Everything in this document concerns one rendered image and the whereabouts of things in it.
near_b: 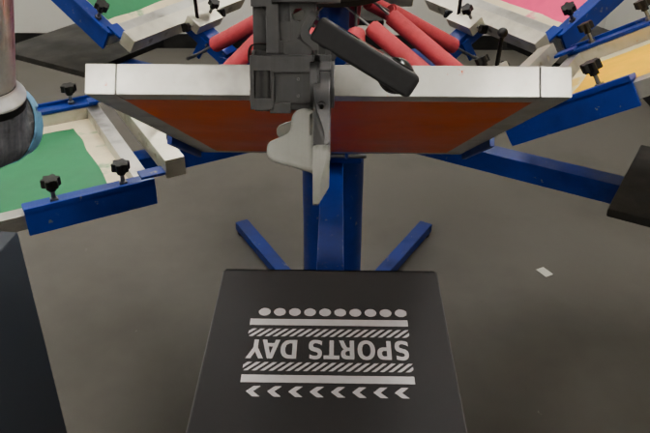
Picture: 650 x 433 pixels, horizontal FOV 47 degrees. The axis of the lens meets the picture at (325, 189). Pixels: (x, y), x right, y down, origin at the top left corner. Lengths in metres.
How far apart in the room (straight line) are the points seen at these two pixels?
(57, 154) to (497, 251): 1.99
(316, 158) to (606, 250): 2.90
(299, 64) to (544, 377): 2.20
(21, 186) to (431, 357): 1.13
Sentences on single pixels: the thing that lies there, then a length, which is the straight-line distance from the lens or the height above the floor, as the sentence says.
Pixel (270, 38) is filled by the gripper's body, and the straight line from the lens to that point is 0.73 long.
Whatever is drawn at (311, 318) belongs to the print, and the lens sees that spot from 1.44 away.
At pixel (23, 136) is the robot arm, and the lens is 1.26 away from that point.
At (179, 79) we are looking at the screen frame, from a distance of 0.91.
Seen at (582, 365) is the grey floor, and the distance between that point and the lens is 2.88.
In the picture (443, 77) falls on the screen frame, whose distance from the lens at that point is 0.90.
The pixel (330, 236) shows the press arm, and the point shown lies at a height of 0.92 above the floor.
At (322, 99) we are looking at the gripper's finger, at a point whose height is 1.60.
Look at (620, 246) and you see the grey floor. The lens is 3.57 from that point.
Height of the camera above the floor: 1.87
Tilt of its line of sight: 30 degrees down
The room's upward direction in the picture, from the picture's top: straight up
